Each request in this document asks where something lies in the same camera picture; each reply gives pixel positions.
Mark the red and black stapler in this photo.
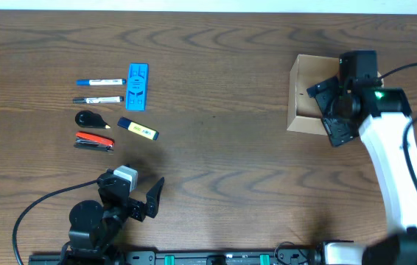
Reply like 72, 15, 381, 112
74, 132, 115, 152

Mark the yellow highlighter pen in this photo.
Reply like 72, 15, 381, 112
117, 117, 159, 141

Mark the brown cardboard box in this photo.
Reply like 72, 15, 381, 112
287, 51, 378, 135

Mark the blue plastic case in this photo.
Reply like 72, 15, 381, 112
125, 63, 149, 111

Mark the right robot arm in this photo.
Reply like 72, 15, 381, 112
307, 51, 417, 264

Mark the black whiteboard marker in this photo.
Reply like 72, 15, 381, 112
72, 96, 124, 104

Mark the blue whiteboard marker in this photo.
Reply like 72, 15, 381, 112
76, 79, 127, 86

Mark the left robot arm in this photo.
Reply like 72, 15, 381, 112
59, 166, 165, 265

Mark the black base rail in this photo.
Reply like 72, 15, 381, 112
28, 250, 320, 265

